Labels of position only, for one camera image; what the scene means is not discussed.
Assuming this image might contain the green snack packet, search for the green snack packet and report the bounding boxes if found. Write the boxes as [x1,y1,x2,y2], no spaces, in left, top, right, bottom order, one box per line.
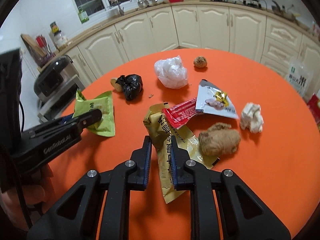
[73,90,116,137]

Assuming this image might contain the potato slice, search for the potato slice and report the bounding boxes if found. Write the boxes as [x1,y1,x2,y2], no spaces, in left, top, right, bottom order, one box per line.
[110,78,123,92]

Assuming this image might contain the yellow snack wrapper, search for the yellow snack wrapper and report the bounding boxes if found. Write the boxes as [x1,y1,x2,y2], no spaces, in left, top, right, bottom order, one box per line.
[143,103,219,204]

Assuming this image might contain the ginger root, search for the ginger root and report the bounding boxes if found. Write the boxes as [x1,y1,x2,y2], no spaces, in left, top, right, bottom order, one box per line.
[199,122,241,157]

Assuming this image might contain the red snack wrapper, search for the red snack wrapper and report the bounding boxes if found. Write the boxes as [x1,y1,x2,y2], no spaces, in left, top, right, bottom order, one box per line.
[162,98,203,129]

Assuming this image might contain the white tissue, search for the white tissue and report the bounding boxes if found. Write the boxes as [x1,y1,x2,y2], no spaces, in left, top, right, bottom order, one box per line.
[240,102,264,134]

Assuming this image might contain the white plastic bag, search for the white plastic bag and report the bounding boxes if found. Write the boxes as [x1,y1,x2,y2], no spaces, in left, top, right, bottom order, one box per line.
[154,56,188,89]

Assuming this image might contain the brown walnut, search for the brown walnut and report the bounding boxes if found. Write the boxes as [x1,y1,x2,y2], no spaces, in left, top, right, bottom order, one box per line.
[194,56,207,69]

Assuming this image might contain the kitchen faucet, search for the kitchen faucet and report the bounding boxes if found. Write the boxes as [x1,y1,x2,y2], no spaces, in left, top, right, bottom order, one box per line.
[117,2,125,16]

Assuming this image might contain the cream lower kitchen cabinets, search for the cream lower kitchen cabinets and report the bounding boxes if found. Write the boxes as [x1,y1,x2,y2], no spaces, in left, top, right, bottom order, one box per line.
[65,4,319,99]

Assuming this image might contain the person's left hand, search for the person's left hand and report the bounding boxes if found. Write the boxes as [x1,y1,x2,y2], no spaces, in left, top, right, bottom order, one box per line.
[1,164,57,231]

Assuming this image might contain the black rice cooker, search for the black rice cooker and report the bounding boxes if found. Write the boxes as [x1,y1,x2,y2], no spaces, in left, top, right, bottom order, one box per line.
[34,55,79,103]

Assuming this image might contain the wooden cutting board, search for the wooden cutting board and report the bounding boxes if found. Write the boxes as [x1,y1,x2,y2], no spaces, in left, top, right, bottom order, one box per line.
[21,34,47,68]

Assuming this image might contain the glass jar with lid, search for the glass jar with lid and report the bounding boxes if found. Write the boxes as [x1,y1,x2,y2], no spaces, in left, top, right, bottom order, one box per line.
[53,30,68,50]

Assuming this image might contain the green bottle on windowsill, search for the green bottle on windowsill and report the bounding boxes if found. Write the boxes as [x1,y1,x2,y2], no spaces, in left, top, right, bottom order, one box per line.
[78,8,89,24]

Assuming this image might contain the red gift box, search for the red gift box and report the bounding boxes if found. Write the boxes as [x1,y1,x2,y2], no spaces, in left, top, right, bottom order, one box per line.
[307,94,320,131]

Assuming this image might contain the white green rice bag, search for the white green rice bag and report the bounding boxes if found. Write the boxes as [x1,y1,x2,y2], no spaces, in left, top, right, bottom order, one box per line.
[285,59,313,97]

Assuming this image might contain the wok pan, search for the wok pan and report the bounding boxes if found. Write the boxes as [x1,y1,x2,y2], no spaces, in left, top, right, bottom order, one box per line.
[271,0,301,22]

